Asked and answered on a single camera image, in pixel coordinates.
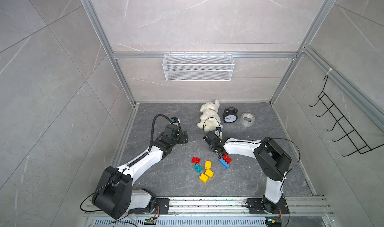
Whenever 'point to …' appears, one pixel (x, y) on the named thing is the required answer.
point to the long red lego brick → (227, 158)
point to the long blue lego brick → (223, 163)
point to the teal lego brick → (198, 168)
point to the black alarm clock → (230, 115)
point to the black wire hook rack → (348, 130)
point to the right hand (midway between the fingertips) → (216, 144)
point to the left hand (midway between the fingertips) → (183, 131)
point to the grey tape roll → (247, 119)
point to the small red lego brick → (196, 160)
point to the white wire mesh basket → (198, 67)
